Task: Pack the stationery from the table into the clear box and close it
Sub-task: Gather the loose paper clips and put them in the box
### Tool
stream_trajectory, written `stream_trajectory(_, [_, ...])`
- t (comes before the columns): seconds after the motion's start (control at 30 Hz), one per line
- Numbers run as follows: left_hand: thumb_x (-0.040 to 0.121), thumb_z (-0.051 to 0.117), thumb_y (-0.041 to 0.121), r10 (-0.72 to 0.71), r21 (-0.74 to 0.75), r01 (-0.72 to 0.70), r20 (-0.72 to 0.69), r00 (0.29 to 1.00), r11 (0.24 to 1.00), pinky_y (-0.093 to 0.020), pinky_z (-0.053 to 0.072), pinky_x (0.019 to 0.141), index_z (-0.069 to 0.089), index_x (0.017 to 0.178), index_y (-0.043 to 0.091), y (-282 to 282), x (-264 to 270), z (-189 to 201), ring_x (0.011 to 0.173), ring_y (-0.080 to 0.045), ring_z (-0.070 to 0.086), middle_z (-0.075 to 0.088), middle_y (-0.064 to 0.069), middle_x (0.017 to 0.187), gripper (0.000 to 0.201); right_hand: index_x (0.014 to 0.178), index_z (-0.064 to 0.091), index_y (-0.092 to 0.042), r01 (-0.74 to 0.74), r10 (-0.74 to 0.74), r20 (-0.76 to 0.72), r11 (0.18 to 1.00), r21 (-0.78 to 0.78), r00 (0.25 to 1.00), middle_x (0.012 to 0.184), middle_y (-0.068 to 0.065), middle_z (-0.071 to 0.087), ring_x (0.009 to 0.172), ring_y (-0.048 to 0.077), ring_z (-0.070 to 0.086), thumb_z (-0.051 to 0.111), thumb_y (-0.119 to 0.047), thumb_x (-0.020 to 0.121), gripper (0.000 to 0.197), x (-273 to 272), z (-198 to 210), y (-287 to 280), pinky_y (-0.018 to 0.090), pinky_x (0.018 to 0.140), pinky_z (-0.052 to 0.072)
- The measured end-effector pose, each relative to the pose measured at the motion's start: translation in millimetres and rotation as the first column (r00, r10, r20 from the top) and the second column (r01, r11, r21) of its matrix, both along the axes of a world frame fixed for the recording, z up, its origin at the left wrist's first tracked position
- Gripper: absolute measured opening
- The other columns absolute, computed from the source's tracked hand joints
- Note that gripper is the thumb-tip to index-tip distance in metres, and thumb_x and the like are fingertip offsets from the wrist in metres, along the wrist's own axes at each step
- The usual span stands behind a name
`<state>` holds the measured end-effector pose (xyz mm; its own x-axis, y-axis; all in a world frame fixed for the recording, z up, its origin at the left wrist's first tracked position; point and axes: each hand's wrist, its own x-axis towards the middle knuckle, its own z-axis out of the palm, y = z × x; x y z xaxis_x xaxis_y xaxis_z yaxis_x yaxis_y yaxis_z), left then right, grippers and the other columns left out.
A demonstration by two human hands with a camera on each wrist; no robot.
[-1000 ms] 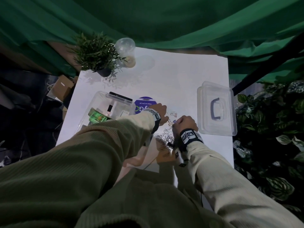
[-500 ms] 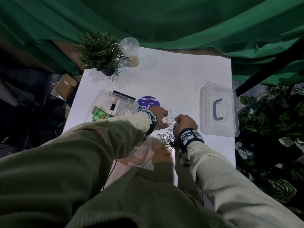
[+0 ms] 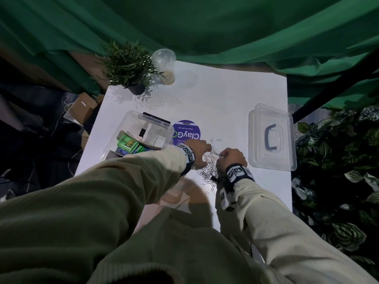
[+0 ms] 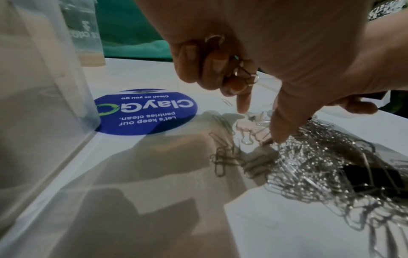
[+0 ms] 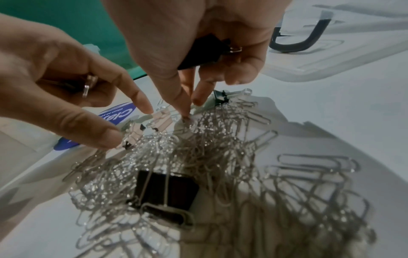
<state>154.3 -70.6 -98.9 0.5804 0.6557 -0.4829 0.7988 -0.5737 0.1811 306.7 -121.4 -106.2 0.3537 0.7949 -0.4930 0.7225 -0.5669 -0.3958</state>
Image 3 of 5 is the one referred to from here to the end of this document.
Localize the person's right hand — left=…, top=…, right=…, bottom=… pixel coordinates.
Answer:
left=215, top=148, right=248, bottom=172

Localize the person's left hand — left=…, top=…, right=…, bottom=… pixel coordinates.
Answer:
left=185, top=139, right=212, bottom=170

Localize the blue round card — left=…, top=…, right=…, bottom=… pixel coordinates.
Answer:
left=171, top=120, right=202, bottom=145

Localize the pile of silver paper clips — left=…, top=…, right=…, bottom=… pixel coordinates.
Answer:
left=195, top=137, right=226, bottom=196

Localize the clear plastic storage box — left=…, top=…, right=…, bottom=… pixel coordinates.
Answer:
left=98, top=110, right=175, bottom=166

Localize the person's right forearm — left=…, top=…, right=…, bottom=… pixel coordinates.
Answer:
left=234, top=177, right=377, bottom=284

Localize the person's left forearm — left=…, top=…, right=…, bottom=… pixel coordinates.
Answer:
left=0, top=148, right=187, bottom=284

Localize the person's beige shirt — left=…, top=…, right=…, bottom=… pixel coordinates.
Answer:
left=86, top=208, right=267, bottom=284

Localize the clear plastic box lid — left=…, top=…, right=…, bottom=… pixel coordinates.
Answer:
left=248, top=103, right=298, bottom=172

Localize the white table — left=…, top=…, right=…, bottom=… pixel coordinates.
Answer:
left=74, top=60, right=294, bottom=234

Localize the clear plastic cup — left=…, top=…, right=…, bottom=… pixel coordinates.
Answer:
left=151, top=49, right=177, bottom=86

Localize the small potted green plant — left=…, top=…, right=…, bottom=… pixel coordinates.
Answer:
left=96, top=40, right=165, bottom=101

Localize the leafy green foliage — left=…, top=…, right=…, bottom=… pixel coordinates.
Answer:
left=291, top=105, right=379, bottom=281

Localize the small open cardboard box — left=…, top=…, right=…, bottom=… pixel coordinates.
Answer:
left=63, top=92, right=98, bottom=124

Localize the black metal pole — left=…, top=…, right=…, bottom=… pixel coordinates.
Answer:
left=291, top=49, right=379, bottom=125

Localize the green fabric curtain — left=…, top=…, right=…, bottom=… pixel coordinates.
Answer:
left=0, top=0, right=379, bottom=110

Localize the left wrist camera with strap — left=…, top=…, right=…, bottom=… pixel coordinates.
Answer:
left=174, top=142, right=197, bottom=177

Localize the wrist camera with strap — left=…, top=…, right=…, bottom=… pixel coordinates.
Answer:
left=174, top=142, right=197, bottom=177
left=218, top=163, right=256, bottom=212

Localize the right wrist camera with strap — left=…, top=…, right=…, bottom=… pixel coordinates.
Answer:
left=218, top=163, right=256, bottom=212

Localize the white cable bundle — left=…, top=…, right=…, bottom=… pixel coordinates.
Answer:
left=60, top=96, right=75, bottom=116

